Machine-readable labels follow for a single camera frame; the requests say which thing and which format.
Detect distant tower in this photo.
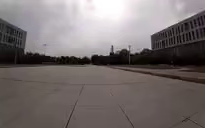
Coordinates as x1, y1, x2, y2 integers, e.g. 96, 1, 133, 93
109, 44, 115, 56

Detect row of dark trees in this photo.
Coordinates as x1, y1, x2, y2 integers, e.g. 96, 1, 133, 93
16, 48, 205, 66

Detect grey concrete slab plaza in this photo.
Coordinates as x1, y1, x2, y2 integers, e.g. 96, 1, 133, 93
0, 64, 205, 128

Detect tall floodlight pole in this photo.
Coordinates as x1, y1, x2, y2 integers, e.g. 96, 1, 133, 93
41, 42, 48, 57

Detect raised paved strip with kerb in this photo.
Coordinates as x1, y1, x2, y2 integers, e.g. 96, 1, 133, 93
107, 64, 205, 86

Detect long pale building, window rows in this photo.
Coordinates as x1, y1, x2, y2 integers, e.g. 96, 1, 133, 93
150, 6, 205, 66

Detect grey building with window rows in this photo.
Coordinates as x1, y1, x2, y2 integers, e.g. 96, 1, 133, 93
0, 13, 28, 65

